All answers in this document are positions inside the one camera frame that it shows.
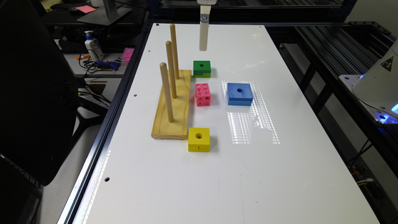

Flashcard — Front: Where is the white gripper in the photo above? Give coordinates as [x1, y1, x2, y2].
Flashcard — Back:
[197, 0, 217, 51]

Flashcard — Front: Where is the pink perforated block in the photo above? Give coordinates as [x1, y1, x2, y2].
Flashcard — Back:
[195, 83, 211, 106]

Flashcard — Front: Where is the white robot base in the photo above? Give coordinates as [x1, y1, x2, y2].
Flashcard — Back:
[339, 42, 397, 126]

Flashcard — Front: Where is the rear wooden peg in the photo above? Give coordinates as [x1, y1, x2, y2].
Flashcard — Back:
[170, 24, 180, 80]

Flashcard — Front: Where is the wooden peg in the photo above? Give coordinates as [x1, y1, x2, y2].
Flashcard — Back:
[170, 24, 180, 80]
[160, 62, 174, 123]
[165, 40, 177, 98]

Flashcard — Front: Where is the middle wooden peg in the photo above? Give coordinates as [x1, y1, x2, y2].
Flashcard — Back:
[165, 40, 177, 98]

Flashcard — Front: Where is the green block with hole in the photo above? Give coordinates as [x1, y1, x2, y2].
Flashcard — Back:
[193, 60, 211, 78]

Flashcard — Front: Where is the front wooden peg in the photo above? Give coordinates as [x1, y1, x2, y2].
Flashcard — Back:
[160, 62, 174, 123]

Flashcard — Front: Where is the pink fuzzy object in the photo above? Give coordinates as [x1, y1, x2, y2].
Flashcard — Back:
[121, 47, 134, 64]

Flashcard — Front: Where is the blue block with hole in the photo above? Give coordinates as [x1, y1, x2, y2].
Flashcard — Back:
[226, 83, 253, 106]

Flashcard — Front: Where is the monitor stand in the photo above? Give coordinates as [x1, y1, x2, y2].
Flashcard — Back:
[77, 0, 131, 26]

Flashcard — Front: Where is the blue tool on desk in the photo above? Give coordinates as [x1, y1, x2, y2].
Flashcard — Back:
[96, 60, 121, 70]

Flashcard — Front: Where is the white lotion pump bottle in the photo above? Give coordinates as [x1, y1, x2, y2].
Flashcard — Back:
[85, 30, 103, 62]

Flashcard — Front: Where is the pink sticky note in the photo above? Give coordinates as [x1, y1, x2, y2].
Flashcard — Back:
[76, 5, 96, 14]

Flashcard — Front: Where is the wooden peg base board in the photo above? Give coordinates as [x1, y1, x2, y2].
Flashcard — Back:
[151, 70, 192, 140]

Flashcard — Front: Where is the yellow block with hole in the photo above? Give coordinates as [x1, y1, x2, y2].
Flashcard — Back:
[188, 128, 210, 152]

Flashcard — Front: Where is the black office chair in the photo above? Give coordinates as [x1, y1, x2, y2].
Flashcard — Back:
[0, 0, 113, 224]

